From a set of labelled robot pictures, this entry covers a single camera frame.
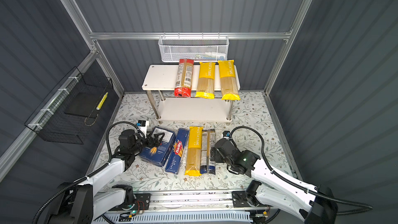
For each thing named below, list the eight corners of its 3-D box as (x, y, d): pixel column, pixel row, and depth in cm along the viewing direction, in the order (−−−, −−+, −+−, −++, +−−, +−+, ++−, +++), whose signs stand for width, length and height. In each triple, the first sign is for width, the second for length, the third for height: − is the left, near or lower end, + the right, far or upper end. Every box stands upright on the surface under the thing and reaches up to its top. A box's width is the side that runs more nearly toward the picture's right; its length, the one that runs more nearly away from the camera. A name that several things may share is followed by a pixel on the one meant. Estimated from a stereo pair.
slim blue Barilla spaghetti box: (165, 172, 84) (164, 169, 81) (179, 131, 101) (178, 128, 98) (178, 174, 83) (177, 172, 80) (190, 133, 100) (189, 130, 97)
